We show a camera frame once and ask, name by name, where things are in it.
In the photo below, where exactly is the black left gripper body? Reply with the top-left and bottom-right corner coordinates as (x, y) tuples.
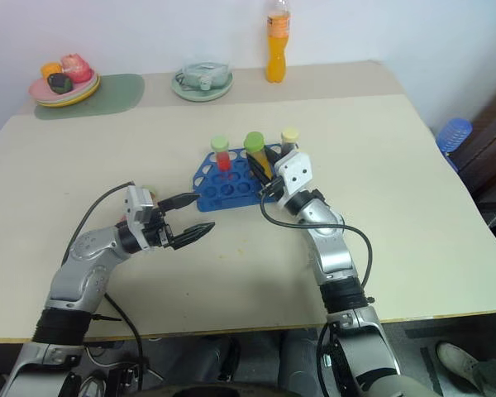
(141, 208), (177, 250)

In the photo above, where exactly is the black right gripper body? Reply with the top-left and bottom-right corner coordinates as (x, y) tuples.
(258, 175), (288, 203)

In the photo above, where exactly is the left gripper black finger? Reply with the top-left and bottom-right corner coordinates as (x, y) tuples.
(170, 221), (217, 251)
(158, 192), (202, 210)

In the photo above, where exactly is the yellow test tube green cap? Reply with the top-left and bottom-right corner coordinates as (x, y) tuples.
(243, 131), (274, 177)

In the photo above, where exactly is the dark test tube cream cap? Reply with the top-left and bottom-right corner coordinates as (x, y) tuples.
(280, 127), (301, 156)

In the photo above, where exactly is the blue test tube rack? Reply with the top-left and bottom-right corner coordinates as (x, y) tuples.
(192, 143), (283, 213)

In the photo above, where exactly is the red test tube green cap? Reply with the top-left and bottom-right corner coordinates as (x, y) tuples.
(210, 136), (232, 174)

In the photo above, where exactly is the light green plate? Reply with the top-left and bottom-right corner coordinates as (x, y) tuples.
(171, 69), (235, 102)

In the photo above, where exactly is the clear plastic container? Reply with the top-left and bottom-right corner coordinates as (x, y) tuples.
(180, 60), (233, 91)

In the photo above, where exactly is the orange soda bottle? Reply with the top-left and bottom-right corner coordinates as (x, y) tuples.
(265, 0), (292, 84)

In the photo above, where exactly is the green oval table mat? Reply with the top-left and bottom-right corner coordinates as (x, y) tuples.
(34, 73), (145, 122)

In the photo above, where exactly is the yellow plate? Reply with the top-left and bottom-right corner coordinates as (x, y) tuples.
(34, 74), (103, 109)

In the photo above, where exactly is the dark round toy fruit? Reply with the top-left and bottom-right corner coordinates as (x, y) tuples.
(46, 73), (74, 94)

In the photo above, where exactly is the pink toy fruit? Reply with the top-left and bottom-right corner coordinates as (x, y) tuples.
(60, 53), (94, 84)

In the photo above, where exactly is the pink plate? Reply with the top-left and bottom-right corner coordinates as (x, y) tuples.
(28, 69), (99, 103)

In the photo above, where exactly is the blue plastic water bottle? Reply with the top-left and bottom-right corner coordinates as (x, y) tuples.
(435, 117), (474, 171)

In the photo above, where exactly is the orange toy fruit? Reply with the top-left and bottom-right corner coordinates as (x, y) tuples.
(41, 61), (63, 79)

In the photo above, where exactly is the dark brown furniture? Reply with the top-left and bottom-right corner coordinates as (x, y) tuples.
(457, 77), (496, 210)

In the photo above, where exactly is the white shoe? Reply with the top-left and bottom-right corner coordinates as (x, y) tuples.
(435, 342), (481, 386)

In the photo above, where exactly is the dark green trouser leg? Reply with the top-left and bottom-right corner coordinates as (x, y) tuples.
(470, 358), (496, 397)

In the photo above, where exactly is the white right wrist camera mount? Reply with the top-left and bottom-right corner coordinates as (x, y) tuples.
(274, 151), (313, 208)

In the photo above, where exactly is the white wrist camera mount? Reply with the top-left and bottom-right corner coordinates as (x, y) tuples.
(274, 151), (313, 208)
(122, 185), (155, 251)

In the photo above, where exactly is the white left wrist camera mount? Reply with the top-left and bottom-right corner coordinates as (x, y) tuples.
(122, 185), (155, 251)

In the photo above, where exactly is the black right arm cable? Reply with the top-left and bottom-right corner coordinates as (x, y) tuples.
(259, 190), (374, 287)

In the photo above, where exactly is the black cable under left arm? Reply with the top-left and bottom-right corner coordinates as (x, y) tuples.
(92, 291), (145, 397)

